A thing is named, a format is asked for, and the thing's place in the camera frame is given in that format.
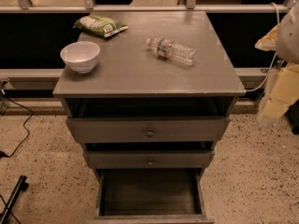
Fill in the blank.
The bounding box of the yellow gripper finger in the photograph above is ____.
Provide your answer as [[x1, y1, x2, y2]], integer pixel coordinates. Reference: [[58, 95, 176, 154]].
[[257, 63, 299, 124], [254, 24, 279, 51]]

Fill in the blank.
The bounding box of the clear plastic water bottle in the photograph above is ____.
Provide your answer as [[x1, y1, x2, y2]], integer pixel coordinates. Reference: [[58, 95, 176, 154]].
[[147, 37, 196, 66]]

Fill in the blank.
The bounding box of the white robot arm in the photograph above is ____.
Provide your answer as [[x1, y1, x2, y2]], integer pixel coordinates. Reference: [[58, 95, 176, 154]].
[[255, 3, 299, 124]]

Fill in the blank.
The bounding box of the grey wooden drawer cabinet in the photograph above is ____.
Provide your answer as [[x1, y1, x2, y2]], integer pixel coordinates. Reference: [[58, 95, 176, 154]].
[[51, 10, 247, 224]]

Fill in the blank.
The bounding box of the brass top drawer knob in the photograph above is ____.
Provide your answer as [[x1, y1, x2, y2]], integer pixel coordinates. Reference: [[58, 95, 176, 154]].
[[146, 129, 154, 137]]

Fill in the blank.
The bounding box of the brass drawer knob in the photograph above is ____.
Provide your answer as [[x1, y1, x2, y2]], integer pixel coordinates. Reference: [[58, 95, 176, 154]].
[[147, 159, 154, 166], [146, 129, 154, 137]]

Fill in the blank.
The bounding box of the brass middle drawer knob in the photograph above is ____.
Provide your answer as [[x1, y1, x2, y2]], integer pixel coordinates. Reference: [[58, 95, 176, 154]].
[[147, 159, 154, 166]]

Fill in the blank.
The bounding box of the grey open bottom drawer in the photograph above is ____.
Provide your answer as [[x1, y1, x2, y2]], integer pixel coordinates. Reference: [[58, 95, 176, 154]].
[[86, 168, 215, 224]]

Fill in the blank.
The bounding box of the grey middle drawer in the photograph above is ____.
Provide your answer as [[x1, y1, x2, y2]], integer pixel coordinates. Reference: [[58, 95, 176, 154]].
[[83, 150, 214, 169]]

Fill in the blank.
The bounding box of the grey top drawer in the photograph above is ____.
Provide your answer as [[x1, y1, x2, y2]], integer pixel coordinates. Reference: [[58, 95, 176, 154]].
[[66, 117, 230, 143]]

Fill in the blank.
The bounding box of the metal glass railing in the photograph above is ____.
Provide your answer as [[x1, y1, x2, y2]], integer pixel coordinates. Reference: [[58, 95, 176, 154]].
[[0, 0, 299, 15]]

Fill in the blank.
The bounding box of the green snack bag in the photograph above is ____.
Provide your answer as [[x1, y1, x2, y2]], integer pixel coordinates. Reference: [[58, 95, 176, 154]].
[[74, 15, 128, 38]]

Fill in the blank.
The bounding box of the white ceramic bowl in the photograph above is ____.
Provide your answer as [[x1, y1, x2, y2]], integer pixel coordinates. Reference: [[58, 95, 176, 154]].
[[60, 41, 101, 74]]

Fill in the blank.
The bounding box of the black stand leg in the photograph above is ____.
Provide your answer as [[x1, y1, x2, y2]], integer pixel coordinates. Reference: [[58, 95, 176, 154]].
[[0, 175, 29, 224]]

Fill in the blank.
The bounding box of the white hanging cable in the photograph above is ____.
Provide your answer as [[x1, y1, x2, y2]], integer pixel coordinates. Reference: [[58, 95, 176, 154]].
[[245, 2, 281, 93]]

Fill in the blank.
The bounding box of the black floor cable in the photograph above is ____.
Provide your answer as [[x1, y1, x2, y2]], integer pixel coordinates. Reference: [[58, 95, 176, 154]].
[[0, 89, 35, 159]]

